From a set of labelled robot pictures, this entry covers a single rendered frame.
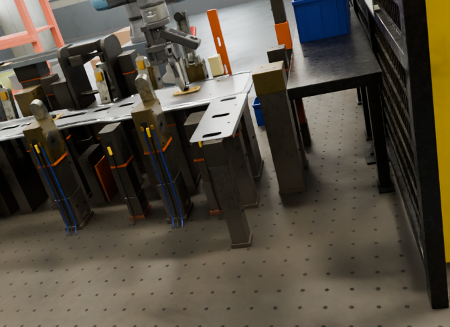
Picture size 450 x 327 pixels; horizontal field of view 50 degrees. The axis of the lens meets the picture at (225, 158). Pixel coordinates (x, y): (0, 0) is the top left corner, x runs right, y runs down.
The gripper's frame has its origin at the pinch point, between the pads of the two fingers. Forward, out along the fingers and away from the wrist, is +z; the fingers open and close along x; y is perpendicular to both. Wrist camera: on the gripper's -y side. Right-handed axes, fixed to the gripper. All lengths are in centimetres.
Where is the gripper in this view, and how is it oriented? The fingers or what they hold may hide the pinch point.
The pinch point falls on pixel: (184, 85)
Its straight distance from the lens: 147.6
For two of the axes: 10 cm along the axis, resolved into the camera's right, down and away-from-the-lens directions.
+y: -9.5, 1.7, 2.6
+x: -1.6, 4.4, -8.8
